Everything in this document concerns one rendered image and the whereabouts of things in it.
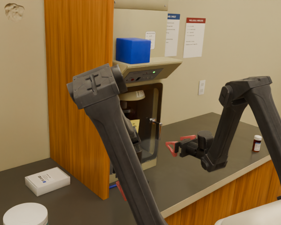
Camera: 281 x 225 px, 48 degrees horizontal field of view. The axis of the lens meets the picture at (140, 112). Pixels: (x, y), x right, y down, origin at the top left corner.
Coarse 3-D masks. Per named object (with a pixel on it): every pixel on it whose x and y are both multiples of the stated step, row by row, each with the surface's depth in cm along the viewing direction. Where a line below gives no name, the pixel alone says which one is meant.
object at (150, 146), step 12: (156, 84) 146; (120, 96) 133; (132, 96) 138; (144, 96) 143; (156, 96) 148; (132, 108) 140; (144, 108) 145; (156, 108) 150; (144, 120) 147; (156, 120) 152; (144, 132) 149; (156, 132) 155; (144, 144) 151; (156, 144) 157; (144, 156) 154; (156, 156) 160
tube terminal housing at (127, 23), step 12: (120, 12) 123; (132, 12) 127; (144, 12) 131; (156, 12) 135; (120, 24) 125; (132, 24) 128; (144, 24) 133; (156, 24) 137; (120, 36) 126; (132, 36) 130; (144, 36) 134; (156, 36) 139; (156, 48) 141; (132, 84) 137; (144, 84) 142; (144, 168) 158
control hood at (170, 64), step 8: (112, 64) 124; (120, 64) 120; (128, 64) 119; (136, 64) 121; (144, 64) 123; (152, 64) 126; (160, 64) 129; (168, 64) 133; (176, 64) 137; (128, 72) 122; (160, 72) 137; (168, 72) 141
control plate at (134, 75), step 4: (132, 72) 124; (136, 72) 125; (140, 72) 127; (144, 72) 129; (148, 72) 131; (152, 72) 133; (156, 72) 135; (128, 76) 125; (132, 76) 127; (136, 76) 129; (140, 76) 131; (144, 76) 133; (148, 76) 135; (124, 80) 127; (128, 80) 129; (136, 80) 133; (140, 80) 135; (144, 80) 137
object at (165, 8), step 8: (120, 0) 122; (128, 0) 124; (136, 0) 127; (144, 0) 129; (152, 0) 132; (160, 0) 135; (168, 0) 138; (128, 8) 125; (136, 8) 128; (144, 8) 130; (152, 8) 133; (160, 8) 136
